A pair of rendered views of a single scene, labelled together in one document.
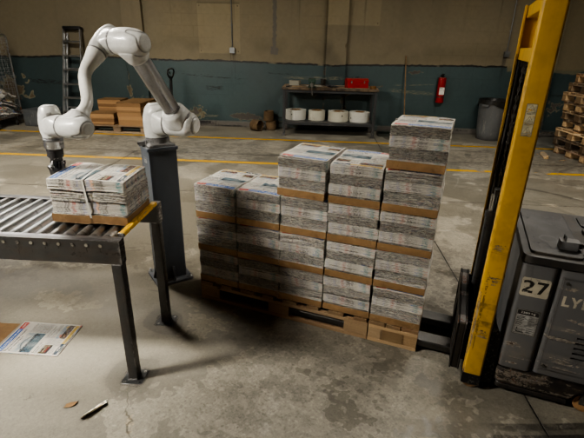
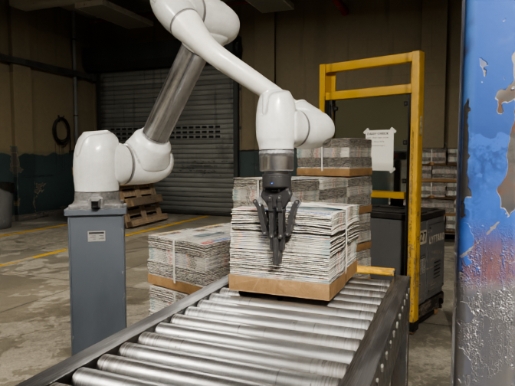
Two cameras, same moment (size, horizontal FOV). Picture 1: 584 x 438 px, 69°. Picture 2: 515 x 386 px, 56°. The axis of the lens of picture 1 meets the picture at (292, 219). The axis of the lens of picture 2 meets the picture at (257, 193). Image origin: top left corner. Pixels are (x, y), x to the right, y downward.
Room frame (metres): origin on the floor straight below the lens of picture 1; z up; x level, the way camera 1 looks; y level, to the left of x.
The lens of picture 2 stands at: (1.71, 2.39, 1.18)
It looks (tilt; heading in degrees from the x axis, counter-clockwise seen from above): 4 degrees down; 289
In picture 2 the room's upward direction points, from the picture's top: straight up
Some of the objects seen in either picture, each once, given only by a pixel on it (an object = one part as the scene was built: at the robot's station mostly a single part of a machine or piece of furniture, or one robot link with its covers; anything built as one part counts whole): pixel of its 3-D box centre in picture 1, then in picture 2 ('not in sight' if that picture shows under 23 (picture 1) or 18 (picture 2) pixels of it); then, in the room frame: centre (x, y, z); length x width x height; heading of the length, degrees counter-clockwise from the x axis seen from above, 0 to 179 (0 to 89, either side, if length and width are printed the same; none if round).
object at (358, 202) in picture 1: (361, 191); not in sight; (2.35, -0.39, 0.86); 0.38 x 0.29 x 0.04; 160
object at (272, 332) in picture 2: (27, 218); (260, 336); (2.05, 1.37, 0.77); 0.47 x 0.05 x 0.05; 177
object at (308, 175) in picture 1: (312, 170); (275, 200); (2.46, -0.12, 0.95); 0.38 x 0.29 x 0.23; 157
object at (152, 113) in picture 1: (156, 119); (99, 160); (2.83, 0.90, 1.17); 0.18 x 0.16 x 0.22; 68
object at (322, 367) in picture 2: (3, 216); (236, 358); (2.06, 1.50, 0.77); 0.47 x 0.05 x 0.05; 177
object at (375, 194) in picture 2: not in sight; (369, 193); (2.08, -1.11, 0.92); 0.57 x 0.01 x 0.05; 159
